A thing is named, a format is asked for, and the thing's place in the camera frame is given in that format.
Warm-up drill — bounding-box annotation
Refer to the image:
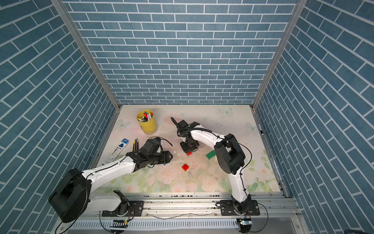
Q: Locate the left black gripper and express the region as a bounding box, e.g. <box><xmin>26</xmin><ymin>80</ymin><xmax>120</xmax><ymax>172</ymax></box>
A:
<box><xmin>147</xmin><ymin>150</ymin><xmax>174</xmax><ymax>165</ymax></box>

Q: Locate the yellow pen cup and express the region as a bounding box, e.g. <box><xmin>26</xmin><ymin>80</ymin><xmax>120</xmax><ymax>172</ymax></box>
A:
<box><xmin>136</xmin><ymin>110</ymin><xmax>157</xmax><ymax>135</ymax></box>

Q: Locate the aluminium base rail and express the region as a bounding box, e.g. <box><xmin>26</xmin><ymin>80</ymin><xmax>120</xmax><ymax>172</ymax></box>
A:
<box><xmin>59</xmin><ymin>191</ymin><xmax>302</xmax><ymax>232</ymax></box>

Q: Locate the yellow black utility knife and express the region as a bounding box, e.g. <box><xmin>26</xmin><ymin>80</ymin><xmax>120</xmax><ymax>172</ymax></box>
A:
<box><xmin>132</xmin><ymin>138</ymin><xmax>139</xmax><ymax>151</ymax></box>

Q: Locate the blue white blister pack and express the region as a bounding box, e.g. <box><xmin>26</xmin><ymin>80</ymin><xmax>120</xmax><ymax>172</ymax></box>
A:
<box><xmin>103</xmin><ymin>138</ymin><xmax>129</xmax><ymax>165</ymax></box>

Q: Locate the green lego brick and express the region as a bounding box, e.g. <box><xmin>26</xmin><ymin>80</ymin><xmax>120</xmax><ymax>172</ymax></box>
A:
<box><xmin>206</xmin><ymin>151</ymin><xmax>216</xmax><ymax>160</ymax></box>

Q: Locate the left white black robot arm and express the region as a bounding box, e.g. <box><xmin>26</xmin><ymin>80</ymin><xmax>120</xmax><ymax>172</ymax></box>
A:
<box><xmin>48</xmin><ymin>137</ymin><xmax>173</xmax><ymax>223</ymax></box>

